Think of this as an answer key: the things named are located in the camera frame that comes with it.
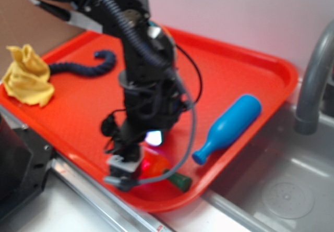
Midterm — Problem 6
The grey toy sink basin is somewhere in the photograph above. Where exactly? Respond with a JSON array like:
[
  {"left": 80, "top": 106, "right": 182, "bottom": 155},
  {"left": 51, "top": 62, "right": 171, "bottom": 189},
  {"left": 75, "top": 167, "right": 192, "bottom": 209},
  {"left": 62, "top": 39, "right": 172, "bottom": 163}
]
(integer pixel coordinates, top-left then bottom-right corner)
[{"left": 202, "top": 104, "right": 333, "bottom": 231}]

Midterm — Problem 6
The blue toy bottle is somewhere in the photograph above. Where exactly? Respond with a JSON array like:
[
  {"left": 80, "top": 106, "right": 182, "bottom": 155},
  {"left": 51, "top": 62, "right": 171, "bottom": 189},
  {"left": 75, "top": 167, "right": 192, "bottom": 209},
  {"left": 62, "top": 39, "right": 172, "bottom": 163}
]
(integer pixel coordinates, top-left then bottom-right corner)
[{"left": 192, "top": 94, "right": 262, "bottom": 165}]

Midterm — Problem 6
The red plastic tray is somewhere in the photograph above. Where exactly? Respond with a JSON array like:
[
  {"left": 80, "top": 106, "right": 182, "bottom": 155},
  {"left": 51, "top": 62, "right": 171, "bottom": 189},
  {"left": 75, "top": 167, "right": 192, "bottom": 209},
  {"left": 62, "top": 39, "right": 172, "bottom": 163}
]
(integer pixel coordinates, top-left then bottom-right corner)
[{"left": 1, "top": 29, "right": 298, "bottom": 213}]

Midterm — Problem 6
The grey cable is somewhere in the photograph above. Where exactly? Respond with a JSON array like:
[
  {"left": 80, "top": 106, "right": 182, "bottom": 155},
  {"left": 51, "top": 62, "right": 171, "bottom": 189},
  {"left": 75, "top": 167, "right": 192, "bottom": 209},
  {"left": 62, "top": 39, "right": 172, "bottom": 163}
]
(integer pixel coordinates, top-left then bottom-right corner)
[{"left": 104, "top": 80, "right": 198, "bottom": 186}]

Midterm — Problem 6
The orange toy carrot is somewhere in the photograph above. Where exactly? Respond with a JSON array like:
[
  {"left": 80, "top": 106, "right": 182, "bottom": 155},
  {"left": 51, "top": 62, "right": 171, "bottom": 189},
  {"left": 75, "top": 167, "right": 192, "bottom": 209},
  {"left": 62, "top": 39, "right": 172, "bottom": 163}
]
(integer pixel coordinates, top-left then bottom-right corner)
[{"left": 140, "top": 148, "right": 193, "bottom": 192}]

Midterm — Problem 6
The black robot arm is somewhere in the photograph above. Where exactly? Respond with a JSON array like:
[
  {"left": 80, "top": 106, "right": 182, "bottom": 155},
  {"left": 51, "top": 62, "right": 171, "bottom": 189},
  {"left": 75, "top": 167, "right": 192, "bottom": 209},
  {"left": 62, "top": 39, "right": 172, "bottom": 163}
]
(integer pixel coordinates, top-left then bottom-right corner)
[{"left": 31, "top": 0, "right": 185, "bottom": 191}]

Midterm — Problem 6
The grey sink faucet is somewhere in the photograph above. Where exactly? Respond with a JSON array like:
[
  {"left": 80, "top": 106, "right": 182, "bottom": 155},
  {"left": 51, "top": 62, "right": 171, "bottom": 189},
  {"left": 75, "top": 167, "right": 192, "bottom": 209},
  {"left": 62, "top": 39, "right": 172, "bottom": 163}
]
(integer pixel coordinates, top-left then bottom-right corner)
[{"left": 294, "top": 21, "right": 333, "bottom": 135}]

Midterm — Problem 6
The dark blue rope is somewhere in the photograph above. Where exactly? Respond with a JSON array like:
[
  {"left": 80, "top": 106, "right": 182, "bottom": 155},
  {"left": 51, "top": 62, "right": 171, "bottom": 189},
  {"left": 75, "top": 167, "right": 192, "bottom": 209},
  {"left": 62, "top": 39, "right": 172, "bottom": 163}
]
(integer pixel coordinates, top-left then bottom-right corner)
[{"left": 48, "top": 50, "right": 117, "bottom": 78}]

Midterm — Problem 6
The brown cardboard panel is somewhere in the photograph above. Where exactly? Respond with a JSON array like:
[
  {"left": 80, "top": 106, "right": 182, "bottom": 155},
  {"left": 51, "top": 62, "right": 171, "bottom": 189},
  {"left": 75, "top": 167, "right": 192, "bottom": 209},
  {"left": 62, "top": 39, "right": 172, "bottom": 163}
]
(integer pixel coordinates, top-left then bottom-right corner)
[{"left": 1, "top": 0, "right": 84, "bottom": 76}]

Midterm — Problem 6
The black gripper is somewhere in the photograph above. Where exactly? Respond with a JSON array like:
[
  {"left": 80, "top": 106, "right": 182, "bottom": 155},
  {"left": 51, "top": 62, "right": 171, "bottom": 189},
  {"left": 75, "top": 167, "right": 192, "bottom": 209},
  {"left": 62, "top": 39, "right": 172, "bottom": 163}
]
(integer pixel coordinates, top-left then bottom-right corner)
[{"left": 101, "top": 109, "right": 168, "bottom": 192}]

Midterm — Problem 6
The yellow crumpled cloth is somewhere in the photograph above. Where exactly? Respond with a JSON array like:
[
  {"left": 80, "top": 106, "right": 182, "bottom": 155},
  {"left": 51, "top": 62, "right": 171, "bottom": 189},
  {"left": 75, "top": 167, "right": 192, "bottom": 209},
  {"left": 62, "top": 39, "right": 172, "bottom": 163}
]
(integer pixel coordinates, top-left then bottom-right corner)
[{"left": 2, "top": 44, "right": 55, "bottom": 107}]

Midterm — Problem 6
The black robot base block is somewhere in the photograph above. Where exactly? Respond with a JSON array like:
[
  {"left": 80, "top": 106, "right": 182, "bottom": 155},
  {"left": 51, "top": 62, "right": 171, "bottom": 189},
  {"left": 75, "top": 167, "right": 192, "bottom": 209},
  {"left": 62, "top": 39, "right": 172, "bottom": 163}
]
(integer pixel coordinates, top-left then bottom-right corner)
[{"left": 1, "top": 116, "right": 54, "bottom": 221}]

